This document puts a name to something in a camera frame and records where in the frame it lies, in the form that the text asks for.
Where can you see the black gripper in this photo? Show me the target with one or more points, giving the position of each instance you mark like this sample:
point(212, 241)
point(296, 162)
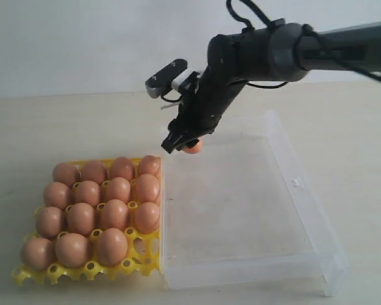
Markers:
point(201, 111)

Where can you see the brown egg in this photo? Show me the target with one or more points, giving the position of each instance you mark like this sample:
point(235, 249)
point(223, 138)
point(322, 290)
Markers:
point(94, 170)
point(66, 173)
point(150, 164)
point(81, 219)
point(147, 217)
point(122, 167)
point(115, 214)
point(88, 192)
point(148, 189)
point(195, 149)
point(57, 194)
point(73, 250)
point(38, 253)
point(49, 222)
point(118, 189)
point(112, 247)

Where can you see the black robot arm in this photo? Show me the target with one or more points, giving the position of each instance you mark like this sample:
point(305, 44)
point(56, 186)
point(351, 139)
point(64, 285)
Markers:
point(284, 54)

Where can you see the clear plastic container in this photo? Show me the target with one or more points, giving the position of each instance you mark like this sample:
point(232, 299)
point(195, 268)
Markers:
point(242, 210)

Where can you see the yellow plastic egg tray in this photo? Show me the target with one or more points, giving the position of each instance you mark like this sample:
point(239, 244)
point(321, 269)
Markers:
point(143, 249)

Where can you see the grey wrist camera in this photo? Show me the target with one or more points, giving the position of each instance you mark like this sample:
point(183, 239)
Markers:
point(166, 77)

